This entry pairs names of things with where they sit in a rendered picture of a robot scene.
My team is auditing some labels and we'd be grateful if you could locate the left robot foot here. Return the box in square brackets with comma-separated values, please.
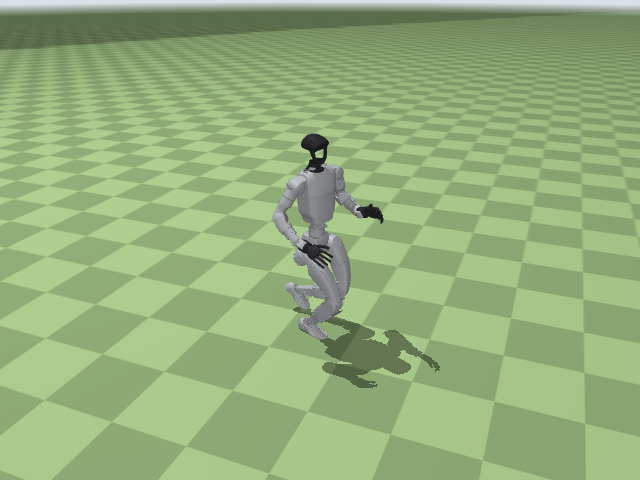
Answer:
[285, 282, 310, 310]

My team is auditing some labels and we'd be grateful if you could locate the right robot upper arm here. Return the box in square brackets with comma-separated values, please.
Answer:
[273, 175, 307, 222]

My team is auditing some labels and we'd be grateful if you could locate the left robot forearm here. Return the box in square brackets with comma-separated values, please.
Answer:
[344, 191, 363, 218]

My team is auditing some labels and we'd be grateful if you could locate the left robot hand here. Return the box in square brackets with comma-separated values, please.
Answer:
[356, 204, 384, 224]

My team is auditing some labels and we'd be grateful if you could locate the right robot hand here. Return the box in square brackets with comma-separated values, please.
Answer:
[298, 240, 333, 269]

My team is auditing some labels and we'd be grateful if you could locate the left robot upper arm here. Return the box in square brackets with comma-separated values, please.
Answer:
[329, 164, 350, 205]

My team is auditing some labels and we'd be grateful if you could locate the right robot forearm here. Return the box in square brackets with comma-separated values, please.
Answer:
[273, 213, 306, 250]

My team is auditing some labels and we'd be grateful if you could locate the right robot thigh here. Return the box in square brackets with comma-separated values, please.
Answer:
[293, 248, 343, 313]

